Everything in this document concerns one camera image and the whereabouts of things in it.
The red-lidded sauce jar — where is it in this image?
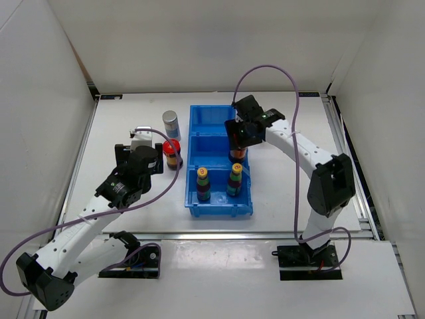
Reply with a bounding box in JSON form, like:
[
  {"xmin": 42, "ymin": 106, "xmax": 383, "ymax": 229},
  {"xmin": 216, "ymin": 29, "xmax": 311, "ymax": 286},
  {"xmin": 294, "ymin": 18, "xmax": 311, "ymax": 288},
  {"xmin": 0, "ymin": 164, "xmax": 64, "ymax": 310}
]
[
  {"xmin": 228, "ymin": 148, "xmax": 247, "ymax": 163},
  {"xmin": 163, "ymin": 139, "xmax": 183, "ymax": 170}
]

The yellow-capped sauce bottle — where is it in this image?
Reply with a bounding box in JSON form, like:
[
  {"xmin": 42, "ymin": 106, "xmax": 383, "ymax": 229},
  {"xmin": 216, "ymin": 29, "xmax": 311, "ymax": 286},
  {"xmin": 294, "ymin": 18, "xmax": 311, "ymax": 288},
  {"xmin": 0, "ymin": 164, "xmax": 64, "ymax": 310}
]
[
  {"xmin": 197, "ymin": 167, "xmax": 211, "ymax": 201},
  {"xmin": 226, "ymin": 163, "xmax": 243, "ymax": 197}
]

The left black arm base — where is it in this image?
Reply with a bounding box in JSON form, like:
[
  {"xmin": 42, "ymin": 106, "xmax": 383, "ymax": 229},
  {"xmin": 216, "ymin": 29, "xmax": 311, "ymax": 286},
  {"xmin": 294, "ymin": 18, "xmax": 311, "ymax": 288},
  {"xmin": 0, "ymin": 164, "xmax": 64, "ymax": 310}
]
[{"xmin": 98, "ymin": 231, "xmax": 162, "ymax": 279}]

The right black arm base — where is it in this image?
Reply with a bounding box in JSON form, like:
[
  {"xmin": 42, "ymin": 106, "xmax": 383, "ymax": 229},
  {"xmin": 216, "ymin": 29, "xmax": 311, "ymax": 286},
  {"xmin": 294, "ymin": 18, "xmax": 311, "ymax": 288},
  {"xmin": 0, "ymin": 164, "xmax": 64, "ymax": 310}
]
[{"xmin": 272, "ymin": 241, "xmax": 343, "ymax": 281}]

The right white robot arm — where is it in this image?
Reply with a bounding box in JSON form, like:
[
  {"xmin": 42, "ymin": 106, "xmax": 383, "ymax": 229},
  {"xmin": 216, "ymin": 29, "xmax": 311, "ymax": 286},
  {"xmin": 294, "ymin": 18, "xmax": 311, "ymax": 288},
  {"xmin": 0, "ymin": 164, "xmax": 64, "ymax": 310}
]
[{"xmin": 224, "ymin": 95, "xmax": 356, "ymax": 266}]

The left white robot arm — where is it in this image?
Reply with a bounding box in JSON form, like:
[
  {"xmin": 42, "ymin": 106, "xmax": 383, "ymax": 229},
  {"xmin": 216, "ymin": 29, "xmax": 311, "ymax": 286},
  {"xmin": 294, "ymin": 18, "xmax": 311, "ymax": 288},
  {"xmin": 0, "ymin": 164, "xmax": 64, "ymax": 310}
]
[{"xmin": 16, "ymin": 143, "xmax": 163, "ymax": 311}]

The blue three-compartment plastic bin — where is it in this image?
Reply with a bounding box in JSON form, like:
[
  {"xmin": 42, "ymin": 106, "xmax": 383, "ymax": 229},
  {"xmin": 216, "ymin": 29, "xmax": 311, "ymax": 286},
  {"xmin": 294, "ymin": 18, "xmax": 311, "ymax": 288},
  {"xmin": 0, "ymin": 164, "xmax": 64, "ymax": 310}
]
[{"xmin": 185, "ymin": 105, "xmax": 253, "ymax": 217}]

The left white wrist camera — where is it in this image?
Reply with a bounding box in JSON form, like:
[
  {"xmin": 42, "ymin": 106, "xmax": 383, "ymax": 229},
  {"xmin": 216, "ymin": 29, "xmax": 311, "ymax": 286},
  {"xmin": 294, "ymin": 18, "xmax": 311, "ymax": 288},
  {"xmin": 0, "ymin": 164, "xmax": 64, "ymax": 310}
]
[{"xmin": 129, "ymin": 126, "xmax": 153, "ymax": 152}]

